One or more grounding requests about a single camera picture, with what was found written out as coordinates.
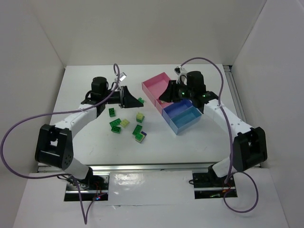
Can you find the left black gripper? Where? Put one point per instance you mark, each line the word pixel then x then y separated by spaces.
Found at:
pixel 122 97

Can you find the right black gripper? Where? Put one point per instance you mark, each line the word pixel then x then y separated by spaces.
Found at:
pixel 175 90

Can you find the small green lego piece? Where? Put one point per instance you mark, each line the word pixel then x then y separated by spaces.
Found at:
pixel 141 100

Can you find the green and yellow lego stack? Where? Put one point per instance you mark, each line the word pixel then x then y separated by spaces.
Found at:
pixel 139 117

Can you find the green yellow blue lego stack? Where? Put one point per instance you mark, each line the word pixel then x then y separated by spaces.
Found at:
pixel 140 136

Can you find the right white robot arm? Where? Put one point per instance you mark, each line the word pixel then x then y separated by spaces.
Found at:
pixel 247 144

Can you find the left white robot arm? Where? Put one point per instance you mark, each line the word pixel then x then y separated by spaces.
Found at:
pixel 55 142

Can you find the small pink container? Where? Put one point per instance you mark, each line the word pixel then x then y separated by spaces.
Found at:
pixel 159 106

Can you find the dark blue container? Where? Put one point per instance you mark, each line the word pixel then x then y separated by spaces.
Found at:
pixel 175 109

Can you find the large pink container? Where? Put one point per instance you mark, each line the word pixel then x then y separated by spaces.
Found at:
pixel 155 86

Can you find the yellow lego brick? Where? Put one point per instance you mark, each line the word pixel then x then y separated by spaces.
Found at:
pixel 124 123

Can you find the green long lego brick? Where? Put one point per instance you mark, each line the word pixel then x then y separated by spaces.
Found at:
pixel 115 122

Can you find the light blue container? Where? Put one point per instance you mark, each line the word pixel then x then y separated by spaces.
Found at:
pixel 184 120

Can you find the green small lego upside down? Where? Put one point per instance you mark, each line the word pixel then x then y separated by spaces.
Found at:
pixel 116 129

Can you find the green narrow lego brick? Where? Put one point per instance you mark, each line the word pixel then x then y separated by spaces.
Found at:
pixel 137 129

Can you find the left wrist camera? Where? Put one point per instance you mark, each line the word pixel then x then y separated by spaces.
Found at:
pixel 122 76

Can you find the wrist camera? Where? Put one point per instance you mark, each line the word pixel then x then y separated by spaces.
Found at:
pixel 180 71
pixel 122 76

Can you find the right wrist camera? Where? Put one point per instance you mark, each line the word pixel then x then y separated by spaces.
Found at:
pixel 180 71

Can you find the aluminium side rail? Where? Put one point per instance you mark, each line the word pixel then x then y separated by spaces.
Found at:
pixel 234 92

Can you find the aluminium front rail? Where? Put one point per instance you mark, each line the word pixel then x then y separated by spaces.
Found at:
pixel 152 167

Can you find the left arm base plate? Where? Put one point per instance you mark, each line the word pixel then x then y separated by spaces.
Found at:
pixel 99 189

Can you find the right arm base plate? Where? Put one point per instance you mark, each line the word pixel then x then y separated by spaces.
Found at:
pixel 204 188

